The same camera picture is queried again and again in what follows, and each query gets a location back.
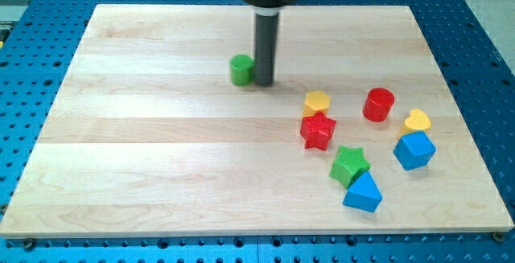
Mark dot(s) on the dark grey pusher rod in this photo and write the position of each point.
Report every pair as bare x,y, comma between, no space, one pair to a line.
265,41

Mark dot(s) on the light wooden board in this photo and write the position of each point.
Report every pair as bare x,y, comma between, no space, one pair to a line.
147,135

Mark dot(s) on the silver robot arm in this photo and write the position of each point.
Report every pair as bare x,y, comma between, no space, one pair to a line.
266,20

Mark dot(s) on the green star block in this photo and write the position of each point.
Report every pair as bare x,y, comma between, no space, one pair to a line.
349,164

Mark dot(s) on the blue triangle block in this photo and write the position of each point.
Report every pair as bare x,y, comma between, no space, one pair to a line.
363,194

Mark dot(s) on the blue cube block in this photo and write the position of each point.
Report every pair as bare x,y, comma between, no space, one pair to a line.
414,150

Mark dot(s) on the green cylinder block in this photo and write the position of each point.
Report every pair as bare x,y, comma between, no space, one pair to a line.
241,70

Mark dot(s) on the red star block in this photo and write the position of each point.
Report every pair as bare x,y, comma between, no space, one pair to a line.
317,131

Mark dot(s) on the red cylinder block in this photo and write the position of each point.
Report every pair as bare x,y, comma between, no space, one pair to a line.
378,104

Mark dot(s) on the yellow hexagon block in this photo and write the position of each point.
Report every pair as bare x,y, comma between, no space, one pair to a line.
316,101

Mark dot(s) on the yellow heart block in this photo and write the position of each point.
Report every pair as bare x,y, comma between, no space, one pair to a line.
417,120

